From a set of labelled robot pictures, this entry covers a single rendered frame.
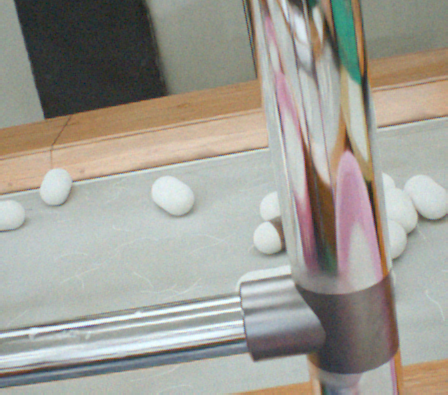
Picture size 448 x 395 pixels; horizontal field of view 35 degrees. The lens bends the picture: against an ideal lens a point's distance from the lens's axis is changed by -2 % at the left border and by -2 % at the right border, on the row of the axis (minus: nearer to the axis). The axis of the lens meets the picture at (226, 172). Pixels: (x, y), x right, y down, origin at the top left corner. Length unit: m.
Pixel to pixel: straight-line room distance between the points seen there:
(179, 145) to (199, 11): 1.89
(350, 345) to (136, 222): 0.33
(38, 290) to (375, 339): 0.29
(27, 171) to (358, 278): 0.46
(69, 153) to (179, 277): 0.21
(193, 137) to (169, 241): 0.14
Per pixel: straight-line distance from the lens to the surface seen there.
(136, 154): 0.57
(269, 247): 0.39
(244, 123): 0.56
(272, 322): 0.16
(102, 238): 0.47
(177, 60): 2.48
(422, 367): 0.27
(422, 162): 0.49
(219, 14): 2.44
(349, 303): 0.16
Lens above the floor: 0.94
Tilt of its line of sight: 22 degrees down
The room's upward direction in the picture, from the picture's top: 12 degrees counter-clockwise
